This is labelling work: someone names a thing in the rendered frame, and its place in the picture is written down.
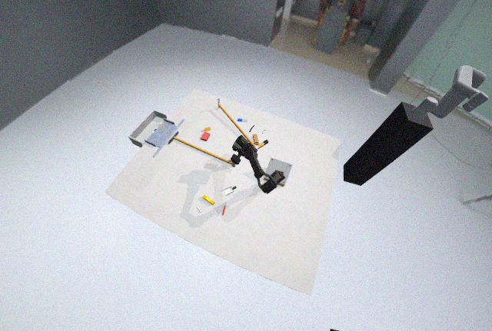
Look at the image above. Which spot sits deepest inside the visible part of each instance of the long tan scraper with black blade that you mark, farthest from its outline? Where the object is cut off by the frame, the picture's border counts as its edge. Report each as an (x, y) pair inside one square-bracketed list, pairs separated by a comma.
[(200, 149)]

